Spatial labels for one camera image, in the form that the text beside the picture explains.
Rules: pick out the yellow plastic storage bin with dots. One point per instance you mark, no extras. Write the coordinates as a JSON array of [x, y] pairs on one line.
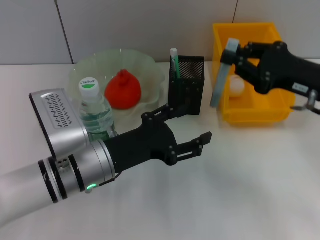
[[250, 115]]

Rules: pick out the clear water bottle green label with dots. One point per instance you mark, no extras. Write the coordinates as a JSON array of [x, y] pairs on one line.
[[95, 110]]

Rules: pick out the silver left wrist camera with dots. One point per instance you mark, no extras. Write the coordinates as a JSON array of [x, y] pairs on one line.
[[60, 120]]

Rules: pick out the clear wavy glass fruit plate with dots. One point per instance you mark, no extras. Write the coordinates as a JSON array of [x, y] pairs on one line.
[[147, 72]]

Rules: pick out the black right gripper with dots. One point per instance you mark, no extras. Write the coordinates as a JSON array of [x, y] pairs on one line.
[[287, 70]]

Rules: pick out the red-orange toy fruit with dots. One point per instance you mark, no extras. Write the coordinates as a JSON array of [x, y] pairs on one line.
[[123, 92]]

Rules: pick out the mint green utility knife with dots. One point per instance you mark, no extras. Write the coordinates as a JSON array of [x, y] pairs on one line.
[[175, 63]]

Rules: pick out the grey pen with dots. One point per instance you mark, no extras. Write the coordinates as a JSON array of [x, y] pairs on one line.
[[220, 85]]

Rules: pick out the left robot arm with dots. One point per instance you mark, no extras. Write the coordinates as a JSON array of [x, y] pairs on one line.
[[37, 180]]

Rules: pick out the black mesh pen holder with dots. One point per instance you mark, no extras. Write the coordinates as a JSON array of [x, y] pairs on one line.
[[186, 95]]

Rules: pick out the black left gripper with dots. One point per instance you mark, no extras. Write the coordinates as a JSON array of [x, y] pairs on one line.
[[145, 145]]

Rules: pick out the white paper ball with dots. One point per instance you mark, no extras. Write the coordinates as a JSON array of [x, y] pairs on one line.
[[237, 87]]

